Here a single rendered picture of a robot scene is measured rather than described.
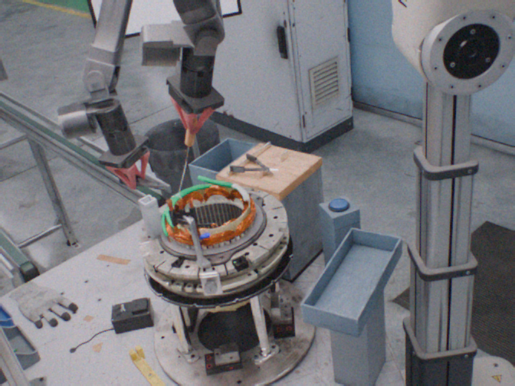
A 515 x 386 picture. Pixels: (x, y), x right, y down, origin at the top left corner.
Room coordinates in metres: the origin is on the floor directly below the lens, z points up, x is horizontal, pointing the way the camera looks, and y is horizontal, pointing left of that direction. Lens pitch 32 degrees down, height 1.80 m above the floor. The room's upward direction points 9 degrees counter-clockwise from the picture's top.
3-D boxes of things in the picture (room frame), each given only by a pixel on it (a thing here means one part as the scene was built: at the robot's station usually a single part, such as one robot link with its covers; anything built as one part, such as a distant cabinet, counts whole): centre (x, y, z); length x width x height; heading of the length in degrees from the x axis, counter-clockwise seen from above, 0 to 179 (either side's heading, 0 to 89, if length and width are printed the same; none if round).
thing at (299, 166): (1.31, -0.04, 1.05); 0.20 x 0.19 x 0.02; 48
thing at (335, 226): (1.13, -0.18, 0.91); 0.07 x 0.07 x 0.25; 17
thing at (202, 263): (0.91, 0.13, 1.15); 0.03 x 0.02 x 0.12; 31
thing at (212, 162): (1.42, 0.08, 0.92); 0.17 x 0.11 x 0.28; 138
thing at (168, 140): (2.68, 0.34, 0.39); 0.39 x 0.39 x 0.35
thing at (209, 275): (0.89, 0.12, 1.07); 0.04 x 0.02 x 0.05; 87
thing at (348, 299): (0.87, -0.16, 0.92); 0.25 x 0.11 x 0.28; 146
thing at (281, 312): (1.03, -0.01, 0.85); 0.06 x 0.04 x 0.05; 175
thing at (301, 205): (1.31, -0.04, 0.91); 0.19 x 0.19 x 0.26; 48
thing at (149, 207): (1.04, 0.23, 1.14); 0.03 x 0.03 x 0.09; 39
